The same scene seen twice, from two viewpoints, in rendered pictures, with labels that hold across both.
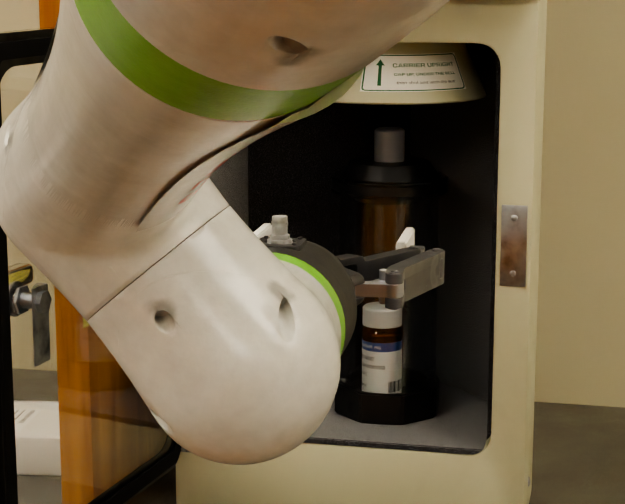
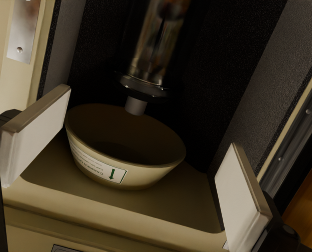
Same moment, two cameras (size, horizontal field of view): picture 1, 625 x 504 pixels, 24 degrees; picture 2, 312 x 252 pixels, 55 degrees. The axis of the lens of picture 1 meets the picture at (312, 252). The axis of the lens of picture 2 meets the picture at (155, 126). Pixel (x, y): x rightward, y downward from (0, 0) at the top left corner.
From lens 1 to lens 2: 1.00 m
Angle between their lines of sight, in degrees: 34
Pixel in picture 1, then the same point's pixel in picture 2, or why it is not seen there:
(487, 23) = (21, 192)
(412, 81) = (91, 161)
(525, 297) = not seen: outside the picture
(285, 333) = not seen: outside the picture
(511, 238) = (24, 32)
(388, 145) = (135, 105)
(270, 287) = not seen: outside the picture
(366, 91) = (123, 169)
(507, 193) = (23, 72)
